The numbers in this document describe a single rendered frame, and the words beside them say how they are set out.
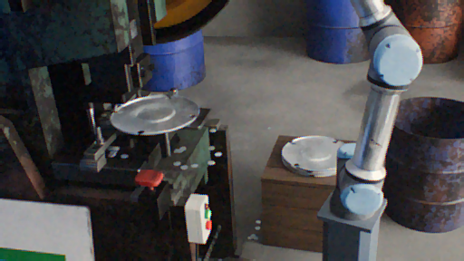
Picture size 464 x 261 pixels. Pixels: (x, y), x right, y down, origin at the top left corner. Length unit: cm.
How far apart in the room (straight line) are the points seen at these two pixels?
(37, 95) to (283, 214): 111
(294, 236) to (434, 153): 67
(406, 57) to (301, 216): 103
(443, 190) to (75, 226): 148
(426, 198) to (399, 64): 110
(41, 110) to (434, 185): 157
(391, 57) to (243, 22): 375
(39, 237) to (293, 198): 99
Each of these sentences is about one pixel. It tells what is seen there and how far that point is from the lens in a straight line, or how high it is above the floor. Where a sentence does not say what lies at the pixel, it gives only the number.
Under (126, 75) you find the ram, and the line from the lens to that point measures 163.
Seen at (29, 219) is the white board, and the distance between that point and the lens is 181.
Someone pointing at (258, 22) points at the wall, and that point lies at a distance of 502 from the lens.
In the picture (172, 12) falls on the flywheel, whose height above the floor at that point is 103.
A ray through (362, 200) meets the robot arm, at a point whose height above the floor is 62.
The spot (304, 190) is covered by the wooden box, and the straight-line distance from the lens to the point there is 213.
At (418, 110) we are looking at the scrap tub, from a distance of 260.
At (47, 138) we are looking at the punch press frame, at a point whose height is 77.
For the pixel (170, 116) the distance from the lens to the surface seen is 169.
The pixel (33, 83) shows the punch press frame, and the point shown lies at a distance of 166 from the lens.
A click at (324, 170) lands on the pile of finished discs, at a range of 214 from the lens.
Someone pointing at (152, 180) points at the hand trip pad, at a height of 76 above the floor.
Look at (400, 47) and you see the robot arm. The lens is 136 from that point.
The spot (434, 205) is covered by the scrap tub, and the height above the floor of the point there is 15.
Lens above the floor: 150
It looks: 27 degrees down
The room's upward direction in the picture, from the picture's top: 4 degrees counter-clockwise
